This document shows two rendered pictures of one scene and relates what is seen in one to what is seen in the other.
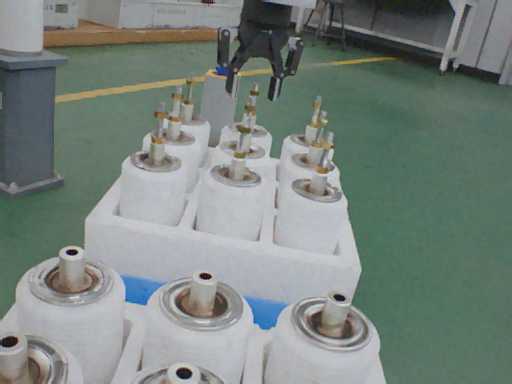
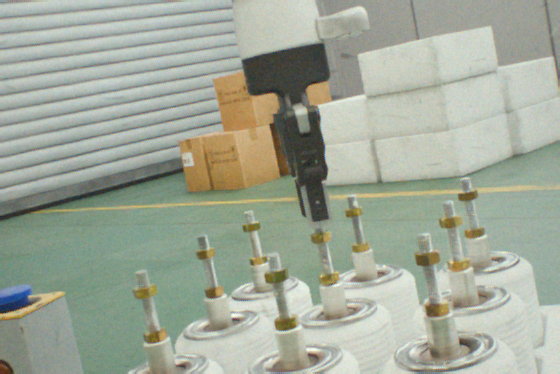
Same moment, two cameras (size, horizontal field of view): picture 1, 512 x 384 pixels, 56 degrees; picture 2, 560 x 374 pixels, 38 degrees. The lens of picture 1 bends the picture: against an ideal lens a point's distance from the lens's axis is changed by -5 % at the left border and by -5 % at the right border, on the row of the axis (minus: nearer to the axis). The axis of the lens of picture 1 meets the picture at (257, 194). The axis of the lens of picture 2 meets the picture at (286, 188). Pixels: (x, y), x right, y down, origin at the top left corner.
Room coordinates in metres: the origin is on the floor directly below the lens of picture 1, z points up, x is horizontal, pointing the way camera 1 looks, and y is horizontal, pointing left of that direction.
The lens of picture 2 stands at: (0.53, 0.72, 0.46)
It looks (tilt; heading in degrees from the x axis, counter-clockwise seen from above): 7 degrees down; 292
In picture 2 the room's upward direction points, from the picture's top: 12 degrees counter-clockwise
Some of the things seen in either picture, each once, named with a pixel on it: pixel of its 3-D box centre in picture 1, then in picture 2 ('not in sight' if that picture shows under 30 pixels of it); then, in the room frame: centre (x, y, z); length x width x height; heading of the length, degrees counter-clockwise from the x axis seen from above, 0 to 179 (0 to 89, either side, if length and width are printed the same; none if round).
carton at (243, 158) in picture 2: not in sight; (241, 157); (2.41, -3.29, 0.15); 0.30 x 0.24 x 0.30; 151
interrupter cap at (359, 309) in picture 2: (242, 150); (336, 314); (0.79, 0.04, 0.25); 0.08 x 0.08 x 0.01
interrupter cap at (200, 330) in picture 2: (247, 130); (221, 325); (0.91, 0.04, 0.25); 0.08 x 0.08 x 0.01
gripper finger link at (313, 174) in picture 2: (226, 76); (315, 192); (0.77, 0.08, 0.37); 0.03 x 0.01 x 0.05; 115
